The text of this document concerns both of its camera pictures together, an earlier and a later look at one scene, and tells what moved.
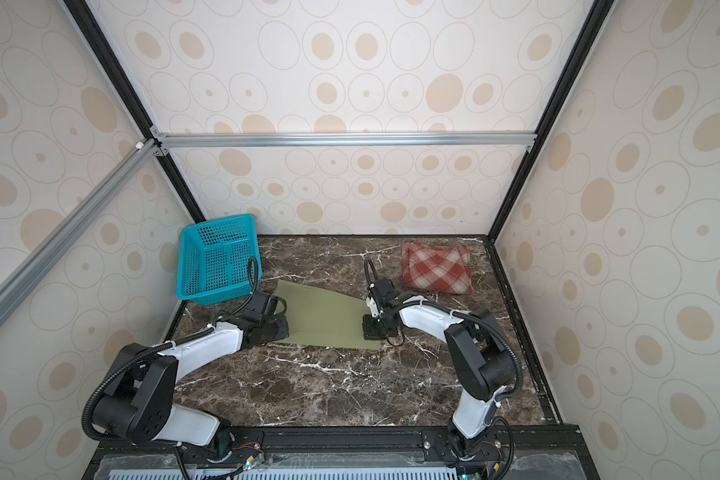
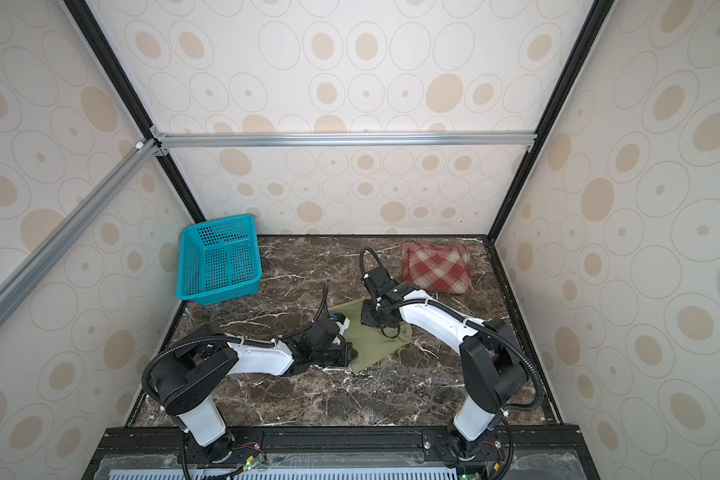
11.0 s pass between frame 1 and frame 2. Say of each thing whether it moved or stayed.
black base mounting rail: stayed
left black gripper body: moved
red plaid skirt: stayed
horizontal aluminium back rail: stayed
